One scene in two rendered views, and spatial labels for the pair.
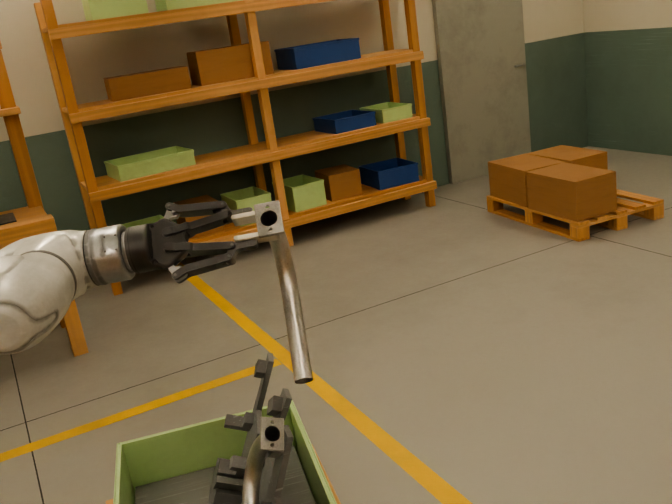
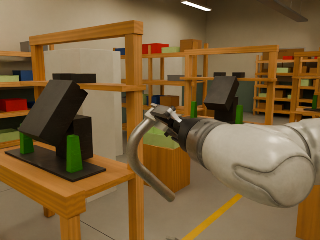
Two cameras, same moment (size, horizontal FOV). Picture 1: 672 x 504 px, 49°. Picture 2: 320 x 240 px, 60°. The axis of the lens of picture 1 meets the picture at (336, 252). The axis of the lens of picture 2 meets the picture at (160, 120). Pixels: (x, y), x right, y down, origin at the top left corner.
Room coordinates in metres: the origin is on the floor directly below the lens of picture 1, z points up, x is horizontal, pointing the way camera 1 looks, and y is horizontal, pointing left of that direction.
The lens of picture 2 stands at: (1.44, 0.75, 1.64)
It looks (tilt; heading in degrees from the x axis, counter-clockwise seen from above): 10 degrees down; 244
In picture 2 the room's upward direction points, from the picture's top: straight up
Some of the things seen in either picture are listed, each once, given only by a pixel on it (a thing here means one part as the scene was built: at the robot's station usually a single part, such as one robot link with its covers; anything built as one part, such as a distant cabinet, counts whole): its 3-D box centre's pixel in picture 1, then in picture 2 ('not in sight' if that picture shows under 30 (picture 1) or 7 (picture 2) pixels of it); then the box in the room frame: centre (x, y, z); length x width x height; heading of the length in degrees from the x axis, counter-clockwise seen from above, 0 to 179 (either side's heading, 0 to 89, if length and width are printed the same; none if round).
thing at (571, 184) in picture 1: (568, 188); not in sight; (5.81, -1.94, 0.22); 1.20 x 0.81 x 0.44; 20
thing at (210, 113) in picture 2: not in sight; (212, 111); (-4.48, -7.09, 0.22); 1.20 x 0.81 x 0.44; 28
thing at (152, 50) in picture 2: not in sight; (155, 92); (-1.34, -5.14, 1.13); 2.48 x 0.54 x 2.27; 115
